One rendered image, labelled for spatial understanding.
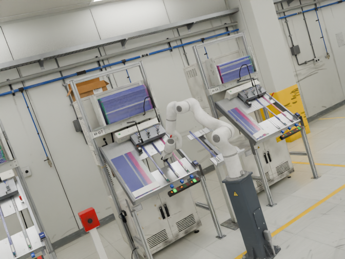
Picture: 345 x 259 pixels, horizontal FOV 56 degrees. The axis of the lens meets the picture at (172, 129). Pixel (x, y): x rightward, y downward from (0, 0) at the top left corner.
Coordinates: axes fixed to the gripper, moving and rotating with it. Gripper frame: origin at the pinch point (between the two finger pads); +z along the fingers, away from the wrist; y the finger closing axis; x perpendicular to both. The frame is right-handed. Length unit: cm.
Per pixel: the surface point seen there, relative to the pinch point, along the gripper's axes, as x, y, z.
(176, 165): 10.6, -6.3, -0.9
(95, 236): 30, 86, 17
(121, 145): -36.4, 27.9, 6.9
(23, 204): -16, 128, 1
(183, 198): 31, -10, 39
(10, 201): -24, 136, 2
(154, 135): -29.3, -4.4, -0.3
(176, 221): 46, 5, 50
